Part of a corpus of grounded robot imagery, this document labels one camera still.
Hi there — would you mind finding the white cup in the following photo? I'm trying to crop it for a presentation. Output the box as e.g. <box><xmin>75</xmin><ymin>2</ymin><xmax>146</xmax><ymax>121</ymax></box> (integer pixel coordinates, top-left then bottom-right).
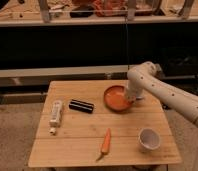
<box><xmin>138</xmin><ymin>128</ymin><xmax>161</xmax><ymax>153</ymax></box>

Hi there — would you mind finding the orange ceramic bowl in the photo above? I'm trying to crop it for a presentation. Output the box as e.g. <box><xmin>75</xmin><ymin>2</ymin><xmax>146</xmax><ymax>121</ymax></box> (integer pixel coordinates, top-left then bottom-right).
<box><xmin>103</xmin><ymin>85</ymin><xmax>133</xmax><ymax>111</ymax></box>

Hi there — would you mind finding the orange carrot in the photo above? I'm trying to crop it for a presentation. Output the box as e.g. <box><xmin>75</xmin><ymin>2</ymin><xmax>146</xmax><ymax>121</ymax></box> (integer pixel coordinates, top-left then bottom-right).
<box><xmin>97</xmin><ymin>128</ymin><xmax>111</xmax><ymax>161</ymax></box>

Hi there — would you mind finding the black rectangular case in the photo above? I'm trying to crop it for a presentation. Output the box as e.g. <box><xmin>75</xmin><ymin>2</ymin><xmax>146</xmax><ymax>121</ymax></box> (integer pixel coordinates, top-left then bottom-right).
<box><xmin>69</xmin><ymin>99</ymin><xmax>94</xmax><ymax>114</ymax></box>

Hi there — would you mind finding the metal shelf rack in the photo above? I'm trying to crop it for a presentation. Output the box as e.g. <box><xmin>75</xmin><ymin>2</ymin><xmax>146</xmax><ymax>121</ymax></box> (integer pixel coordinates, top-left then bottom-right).
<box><xmin>0</xmin><ymin>0</ymin><xmax>198</xmax><ymax>27</ymax></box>

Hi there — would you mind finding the long wooden bench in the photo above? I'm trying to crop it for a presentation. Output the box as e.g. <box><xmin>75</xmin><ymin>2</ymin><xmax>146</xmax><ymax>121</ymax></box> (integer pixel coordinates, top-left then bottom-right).
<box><xmin>0</xmin><ymin>65</ymin><xmax>132</xmax><ymax>87</ymax></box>

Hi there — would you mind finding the white tube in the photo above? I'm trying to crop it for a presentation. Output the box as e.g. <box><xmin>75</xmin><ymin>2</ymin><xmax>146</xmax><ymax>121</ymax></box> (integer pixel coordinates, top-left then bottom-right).
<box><xmin>49</xmin><ymin>100</ymin><xmax>63</xmax><ymax>135</ymax></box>

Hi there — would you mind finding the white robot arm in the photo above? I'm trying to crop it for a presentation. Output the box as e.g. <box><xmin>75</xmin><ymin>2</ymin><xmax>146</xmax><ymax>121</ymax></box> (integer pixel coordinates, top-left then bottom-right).
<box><xmin>125</xmin><ymin>62</ymin><xmax>198</xmax><ymax>171</ymax></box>

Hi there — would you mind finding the wooden table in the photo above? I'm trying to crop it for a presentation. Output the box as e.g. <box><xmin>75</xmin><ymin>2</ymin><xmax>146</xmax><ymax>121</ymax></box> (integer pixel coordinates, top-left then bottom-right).
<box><xmin>28</xmin><ymin>80</ymin><xmax>181</xmax><ymax>167</ymax></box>

